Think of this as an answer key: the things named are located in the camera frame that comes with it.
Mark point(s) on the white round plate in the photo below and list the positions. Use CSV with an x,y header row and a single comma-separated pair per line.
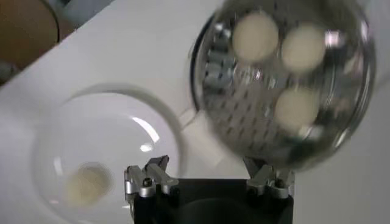
x,y
122,131

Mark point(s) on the perforated steel steamer basket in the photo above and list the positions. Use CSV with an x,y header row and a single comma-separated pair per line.
x,y
243,100

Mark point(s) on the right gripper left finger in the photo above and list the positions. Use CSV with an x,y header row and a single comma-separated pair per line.
x,y
152,175

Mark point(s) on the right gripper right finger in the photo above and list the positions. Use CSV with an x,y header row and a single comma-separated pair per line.
x,y
263,176

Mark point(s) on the white steamed baozi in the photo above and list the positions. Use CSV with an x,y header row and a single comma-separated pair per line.
x,y
255,36
303,48
88,182
297,109

